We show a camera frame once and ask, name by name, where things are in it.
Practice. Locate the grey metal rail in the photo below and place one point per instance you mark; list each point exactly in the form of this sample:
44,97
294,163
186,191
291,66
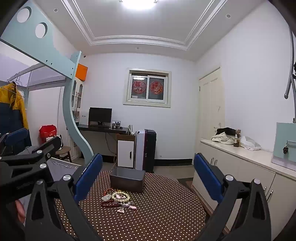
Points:
290,76

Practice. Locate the pale green board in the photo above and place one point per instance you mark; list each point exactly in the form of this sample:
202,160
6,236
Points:
284,145

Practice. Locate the small white door cabinet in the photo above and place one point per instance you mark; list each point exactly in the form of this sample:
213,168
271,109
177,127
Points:
125,150

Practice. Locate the person's hand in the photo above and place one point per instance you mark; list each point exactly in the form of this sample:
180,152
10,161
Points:
20,211

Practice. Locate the light blue bunk bed frame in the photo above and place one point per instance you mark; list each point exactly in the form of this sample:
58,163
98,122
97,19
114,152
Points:
26,29

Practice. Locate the wooden chair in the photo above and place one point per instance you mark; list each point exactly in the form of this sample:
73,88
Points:
64,154

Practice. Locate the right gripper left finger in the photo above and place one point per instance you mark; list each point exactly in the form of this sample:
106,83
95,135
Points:
43,221

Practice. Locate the pile of clothes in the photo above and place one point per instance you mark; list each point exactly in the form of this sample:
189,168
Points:
224,136

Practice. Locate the ceiling light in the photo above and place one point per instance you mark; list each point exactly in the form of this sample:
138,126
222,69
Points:
138,5

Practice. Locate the brown polka dot tablecloth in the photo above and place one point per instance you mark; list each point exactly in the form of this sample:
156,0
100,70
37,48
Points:
165,210

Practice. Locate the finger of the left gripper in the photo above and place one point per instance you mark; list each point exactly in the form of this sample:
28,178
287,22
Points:
49,145
10,139

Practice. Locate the dark wooden desk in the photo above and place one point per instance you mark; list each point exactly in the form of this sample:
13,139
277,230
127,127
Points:
101,129

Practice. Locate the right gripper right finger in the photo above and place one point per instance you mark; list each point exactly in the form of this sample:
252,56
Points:
252,221

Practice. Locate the brown glass bottle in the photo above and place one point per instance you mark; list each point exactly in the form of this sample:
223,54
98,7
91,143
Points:
237,138

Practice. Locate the yellow navy jacket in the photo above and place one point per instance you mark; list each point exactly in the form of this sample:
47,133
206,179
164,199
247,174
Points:
13,113

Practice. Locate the white plastic bag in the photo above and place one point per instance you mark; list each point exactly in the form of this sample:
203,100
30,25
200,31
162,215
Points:
249,144

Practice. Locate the black computer monitor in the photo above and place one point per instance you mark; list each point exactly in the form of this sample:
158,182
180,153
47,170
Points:
99,116

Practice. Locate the dark metal jewelry box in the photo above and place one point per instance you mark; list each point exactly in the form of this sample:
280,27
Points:
127,179

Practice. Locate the window with red decorations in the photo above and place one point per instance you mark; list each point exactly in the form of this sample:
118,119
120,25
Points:
147,87

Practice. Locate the grey bedding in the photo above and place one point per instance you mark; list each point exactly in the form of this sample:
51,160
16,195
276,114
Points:
59,168

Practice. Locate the orange box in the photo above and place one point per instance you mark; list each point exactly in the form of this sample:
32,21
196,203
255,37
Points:
81,72

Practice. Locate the long white cabinet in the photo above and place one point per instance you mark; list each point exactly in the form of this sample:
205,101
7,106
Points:
278,182

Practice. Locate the glass door cupboard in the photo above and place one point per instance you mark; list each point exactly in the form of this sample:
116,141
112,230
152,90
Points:
76,99

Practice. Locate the white black suitcase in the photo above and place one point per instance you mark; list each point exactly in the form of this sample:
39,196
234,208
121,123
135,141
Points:
145,150

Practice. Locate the white jade pendant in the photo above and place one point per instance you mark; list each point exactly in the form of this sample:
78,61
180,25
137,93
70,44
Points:
106,198

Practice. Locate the cream room door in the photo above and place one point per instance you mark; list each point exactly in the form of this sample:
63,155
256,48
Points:
211,110

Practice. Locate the pink flower charm jewelry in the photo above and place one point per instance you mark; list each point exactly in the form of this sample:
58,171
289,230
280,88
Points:
129,205

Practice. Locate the red shopping bag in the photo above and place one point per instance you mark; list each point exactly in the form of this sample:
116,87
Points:
47,131

